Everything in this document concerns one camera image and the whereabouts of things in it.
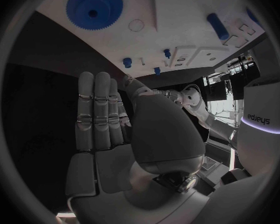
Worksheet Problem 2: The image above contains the white task board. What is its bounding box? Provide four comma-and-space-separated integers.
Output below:
35, 0, 267, 79

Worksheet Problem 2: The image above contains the blue long cylinder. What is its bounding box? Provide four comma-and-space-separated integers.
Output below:
206, 12, 231, 41

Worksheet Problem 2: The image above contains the blue gear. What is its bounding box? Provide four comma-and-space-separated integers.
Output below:
65, 0, 125, 31

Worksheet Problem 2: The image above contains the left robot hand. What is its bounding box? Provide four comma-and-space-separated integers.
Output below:
150, 89, 179, 103

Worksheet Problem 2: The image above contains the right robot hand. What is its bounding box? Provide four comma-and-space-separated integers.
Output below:
64, 71, 211, 224

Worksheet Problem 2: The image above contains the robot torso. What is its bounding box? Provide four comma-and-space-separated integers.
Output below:
220, 78, 280, 186

